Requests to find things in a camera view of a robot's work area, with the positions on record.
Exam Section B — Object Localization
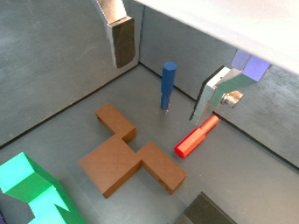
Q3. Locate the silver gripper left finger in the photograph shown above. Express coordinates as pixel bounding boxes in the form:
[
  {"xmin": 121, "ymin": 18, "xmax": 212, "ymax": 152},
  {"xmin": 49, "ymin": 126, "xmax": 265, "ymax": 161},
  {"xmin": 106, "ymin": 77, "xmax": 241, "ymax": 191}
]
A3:
[{"xmin": 94, "ymin": 0, "xmax": 137, "ymax": 68}]

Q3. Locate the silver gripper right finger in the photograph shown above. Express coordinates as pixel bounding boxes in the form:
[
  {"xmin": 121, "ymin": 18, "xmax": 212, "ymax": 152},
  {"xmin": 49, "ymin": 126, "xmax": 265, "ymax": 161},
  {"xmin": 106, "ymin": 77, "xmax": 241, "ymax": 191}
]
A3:
[{"xmin": 190, "ymin": 66, "xmax": 257, "ymax": 125}]

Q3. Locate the green U-shaped block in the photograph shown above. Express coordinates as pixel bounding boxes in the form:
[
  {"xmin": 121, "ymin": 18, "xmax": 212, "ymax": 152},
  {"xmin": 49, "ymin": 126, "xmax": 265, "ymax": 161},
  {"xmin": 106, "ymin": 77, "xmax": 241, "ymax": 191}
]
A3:
[{"xmin": 0, "ymin": 152, "xmax": 87, "ymax": 224}]

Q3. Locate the purple board with cross slot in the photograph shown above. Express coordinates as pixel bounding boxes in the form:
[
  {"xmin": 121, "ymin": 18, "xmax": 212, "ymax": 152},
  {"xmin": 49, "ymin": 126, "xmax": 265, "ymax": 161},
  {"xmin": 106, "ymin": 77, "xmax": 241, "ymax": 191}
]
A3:
[{"xmin": 232, "ymin": 49, "xmax": 272, "ymax": 81}]

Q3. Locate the blue peg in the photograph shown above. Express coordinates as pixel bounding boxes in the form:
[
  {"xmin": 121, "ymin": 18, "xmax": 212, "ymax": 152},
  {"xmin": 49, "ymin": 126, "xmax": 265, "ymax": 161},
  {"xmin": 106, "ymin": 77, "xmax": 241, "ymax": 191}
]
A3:
[{"xmin": 161, "ymin": 61, "xmax": 178, "ymax": 109}]

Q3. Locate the red peg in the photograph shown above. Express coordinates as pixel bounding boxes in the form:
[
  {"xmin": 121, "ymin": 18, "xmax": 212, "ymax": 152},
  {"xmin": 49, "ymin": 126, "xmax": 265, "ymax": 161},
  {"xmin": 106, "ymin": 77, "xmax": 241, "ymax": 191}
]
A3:
[{"xmin": 174, "ymin": 115, "xmax": 221, "ymax": 158}]

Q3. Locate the brown stepped block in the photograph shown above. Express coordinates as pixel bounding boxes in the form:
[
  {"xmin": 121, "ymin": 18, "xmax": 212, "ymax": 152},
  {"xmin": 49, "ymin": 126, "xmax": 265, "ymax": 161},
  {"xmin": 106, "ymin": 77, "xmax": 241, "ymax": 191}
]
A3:
[{"xmin": 79, "ymin": 104, "xmax": 188, "ymax": 198}]

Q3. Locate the dark grey block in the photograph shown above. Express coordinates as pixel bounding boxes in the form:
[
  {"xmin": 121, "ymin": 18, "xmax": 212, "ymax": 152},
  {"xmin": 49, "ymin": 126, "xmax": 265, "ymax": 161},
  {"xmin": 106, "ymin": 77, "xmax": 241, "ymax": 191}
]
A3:
[{"xmin": 174, "ymin": 192, "xmax": 238, "ymax": 224}]

